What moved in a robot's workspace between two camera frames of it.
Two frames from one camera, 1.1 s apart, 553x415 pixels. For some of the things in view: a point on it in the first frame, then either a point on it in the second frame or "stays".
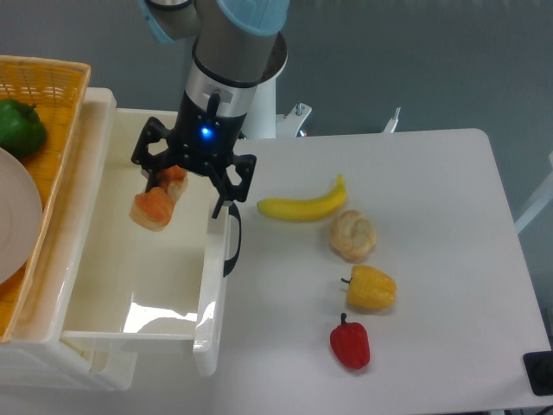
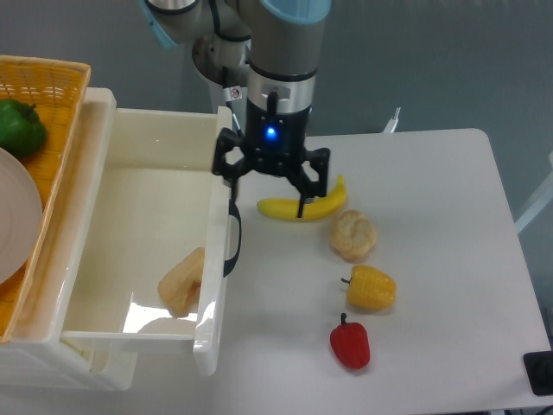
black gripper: x=204 y=137 -> x=273 y=141
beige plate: x=21 y=214 stays
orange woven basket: x=54 y=89 stays
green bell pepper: x=22 y=132 stays
